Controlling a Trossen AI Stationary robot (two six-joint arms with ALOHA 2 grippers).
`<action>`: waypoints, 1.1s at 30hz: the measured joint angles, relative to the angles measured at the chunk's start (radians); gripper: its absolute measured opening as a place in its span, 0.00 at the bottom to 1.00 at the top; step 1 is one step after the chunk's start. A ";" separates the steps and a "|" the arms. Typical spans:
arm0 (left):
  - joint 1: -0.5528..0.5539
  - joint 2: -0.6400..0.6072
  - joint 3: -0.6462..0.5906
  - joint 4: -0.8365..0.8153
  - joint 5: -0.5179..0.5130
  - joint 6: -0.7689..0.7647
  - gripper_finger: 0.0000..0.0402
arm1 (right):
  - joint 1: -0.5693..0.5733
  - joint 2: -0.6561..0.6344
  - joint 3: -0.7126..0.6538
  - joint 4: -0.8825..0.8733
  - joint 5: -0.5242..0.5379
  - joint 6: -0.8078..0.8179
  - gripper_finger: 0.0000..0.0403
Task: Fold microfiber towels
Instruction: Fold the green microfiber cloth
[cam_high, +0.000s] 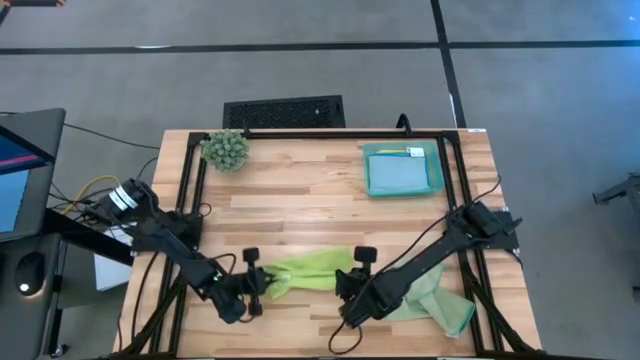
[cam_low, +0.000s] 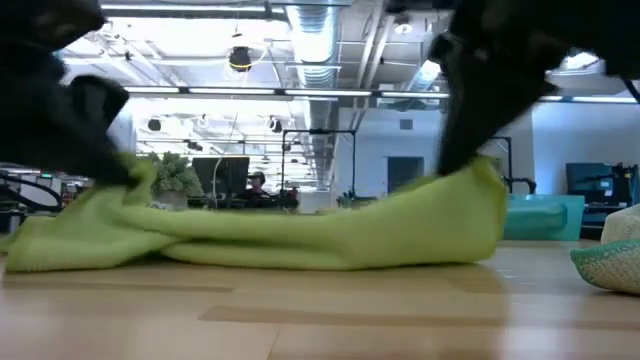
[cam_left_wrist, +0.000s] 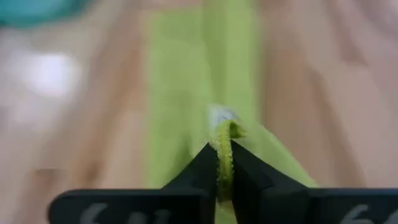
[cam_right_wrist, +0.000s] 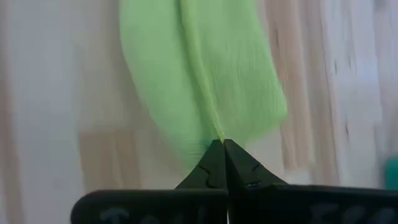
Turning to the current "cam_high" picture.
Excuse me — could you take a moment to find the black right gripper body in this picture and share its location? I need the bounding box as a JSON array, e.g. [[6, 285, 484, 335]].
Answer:
[[334, 268, 403, 317]]

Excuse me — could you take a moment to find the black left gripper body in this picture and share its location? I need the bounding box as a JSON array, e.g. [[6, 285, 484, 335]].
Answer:
[[227, 269, 275, 307]]

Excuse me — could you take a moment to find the lime green microfiber towel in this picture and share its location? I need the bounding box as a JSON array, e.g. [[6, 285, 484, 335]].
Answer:
[[262, 247, 356, 301]]

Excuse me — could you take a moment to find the mint green microfiber towel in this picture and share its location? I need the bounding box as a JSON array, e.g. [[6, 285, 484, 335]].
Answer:
[[382, 262, 477, 340]]

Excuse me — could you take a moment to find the light blue teal-hemmed microfiber towel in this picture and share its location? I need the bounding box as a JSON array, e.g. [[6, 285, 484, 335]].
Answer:
[[367, 146, 432, 194]]

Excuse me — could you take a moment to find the teal translucent plastic bin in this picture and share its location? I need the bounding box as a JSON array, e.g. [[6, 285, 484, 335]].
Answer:
[[361, 141, 446, 199]]

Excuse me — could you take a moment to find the artificial plant in white pot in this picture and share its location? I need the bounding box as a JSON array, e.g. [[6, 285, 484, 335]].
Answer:
[[199, 128, 250, 173]]

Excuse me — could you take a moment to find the white paper sheet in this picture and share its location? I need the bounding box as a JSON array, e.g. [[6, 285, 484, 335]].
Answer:
[[93, 222, 137, 292]]

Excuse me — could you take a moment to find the black operator desk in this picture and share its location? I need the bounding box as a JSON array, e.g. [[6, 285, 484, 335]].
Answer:
[[0, 207, 135, 360]]

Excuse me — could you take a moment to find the black computer mouse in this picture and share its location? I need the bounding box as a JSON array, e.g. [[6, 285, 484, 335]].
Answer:
[[13, 251, 47, 301]]

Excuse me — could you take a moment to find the black computer monitor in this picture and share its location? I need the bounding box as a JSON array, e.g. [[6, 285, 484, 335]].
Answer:
[[0, 107, 67, 244]]

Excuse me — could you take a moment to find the grey stand leg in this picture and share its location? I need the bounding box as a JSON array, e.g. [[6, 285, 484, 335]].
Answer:
[[592, 172, 640, 206]]

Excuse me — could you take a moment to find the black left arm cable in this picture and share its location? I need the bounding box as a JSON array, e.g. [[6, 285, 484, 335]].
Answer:
[[209, 252, 239, 276]]

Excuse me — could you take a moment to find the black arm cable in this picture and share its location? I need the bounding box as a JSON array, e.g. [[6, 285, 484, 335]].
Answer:
[[327, 319, 364, 356], [209, 252, 239, 276]]

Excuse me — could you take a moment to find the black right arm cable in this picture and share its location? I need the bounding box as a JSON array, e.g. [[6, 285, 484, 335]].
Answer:
[[327, 319, 364, 356]]

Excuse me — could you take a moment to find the black aluminium table frame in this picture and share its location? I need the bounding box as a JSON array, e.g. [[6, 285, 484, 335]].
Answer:
[[112, 127, 544, 360]]

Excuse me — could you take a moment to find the yellow cable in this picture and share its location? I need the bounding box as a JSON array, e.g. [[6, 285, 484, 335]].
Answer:
[[62, 174, 122, 215]]

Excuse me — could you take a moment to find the thin black floor cable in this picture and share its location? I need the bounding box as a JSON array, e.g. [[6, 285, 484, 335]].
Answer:
[[62, 122, 161, 151]]

